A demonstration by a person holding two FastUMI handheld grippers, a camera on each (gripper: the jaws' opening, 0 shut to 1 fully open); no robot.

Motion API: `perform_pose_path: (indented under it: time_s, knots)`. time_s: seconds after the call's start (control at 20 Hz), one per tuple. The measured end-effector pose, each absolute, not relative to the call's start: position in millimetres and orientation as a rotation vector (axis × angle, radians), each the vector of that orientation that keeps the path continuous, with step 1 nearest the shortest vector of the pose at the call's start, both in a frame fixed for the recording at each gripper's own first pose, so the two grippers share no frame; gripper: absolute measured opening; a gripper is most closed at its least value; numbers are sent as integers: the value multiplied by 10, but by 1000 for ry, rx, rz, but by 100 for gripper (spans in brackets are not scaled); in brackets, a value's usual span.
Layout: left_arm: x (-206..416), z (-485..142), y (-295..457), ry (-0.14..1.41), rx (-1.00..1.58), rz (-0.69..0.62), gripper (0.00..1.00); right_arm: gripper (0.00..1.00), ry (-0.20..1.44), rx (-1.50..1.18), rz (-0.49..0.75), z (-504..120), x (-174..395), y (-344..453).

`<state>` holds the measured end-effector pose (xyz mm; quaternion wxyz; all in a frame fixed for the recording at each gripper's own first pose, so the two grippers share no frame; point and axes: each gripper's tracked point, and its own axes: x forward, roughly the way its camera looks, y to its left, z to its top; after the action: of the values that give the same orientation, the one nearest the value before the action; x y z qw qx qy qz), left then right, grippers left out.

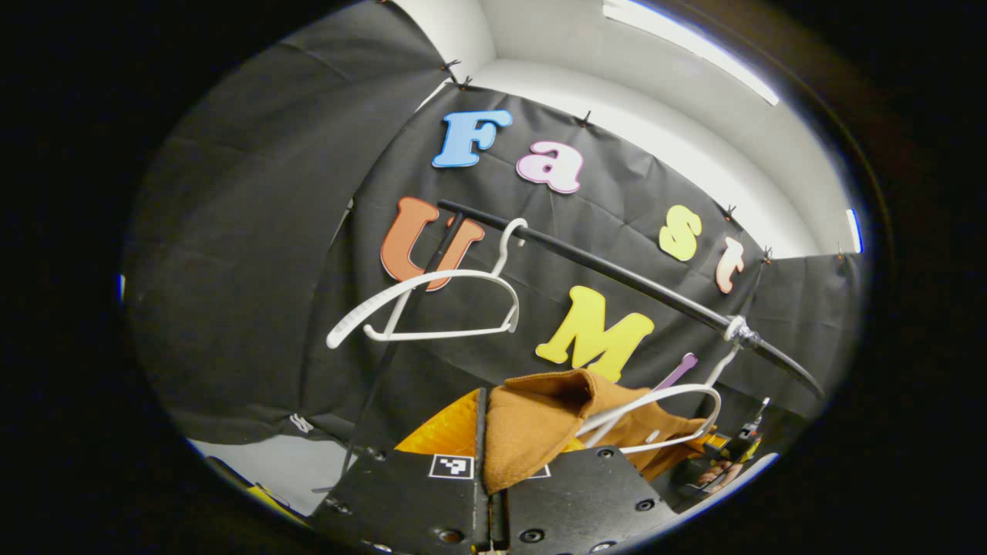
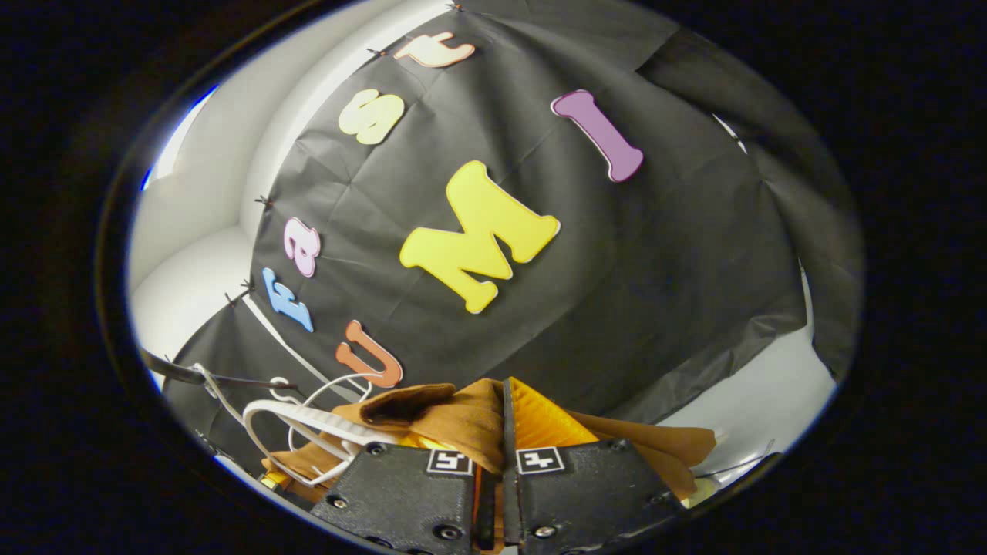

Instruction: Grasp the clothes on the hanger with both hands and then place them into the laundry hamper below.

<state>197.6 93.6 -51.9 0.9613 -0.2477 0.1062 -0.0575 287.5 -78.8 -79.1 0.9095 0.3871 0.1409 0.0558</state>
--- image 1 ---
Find large ceiling light panel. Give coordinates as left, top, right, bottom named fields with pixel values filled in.
left=601, top=0, right=781, bottom=106

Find white plastic hanger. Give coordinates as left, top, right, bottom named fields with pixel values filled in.
left=574, top=314, right=763, bottom=456
left=325, top=217, right=530, bottom=350

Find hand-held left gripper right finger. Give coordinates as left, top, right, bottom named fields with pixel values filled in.
left=491, top=439, right=681, bottom=555

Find brown jacket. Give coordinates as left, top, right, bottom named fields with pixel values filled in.
left=483, top=368, right=715, bottom=495

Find black clothes rail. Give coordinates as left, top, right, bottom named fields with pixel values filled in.
left=312, top=199, right=826, bottom=494

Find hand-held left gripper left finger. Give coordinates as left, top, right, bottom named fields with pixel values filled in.
left=308, top=388, right=492, bottom=555

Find black backdrop cloth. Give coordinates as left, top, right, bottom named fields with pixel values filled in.
left=123, top=0, right=864, bottom=463

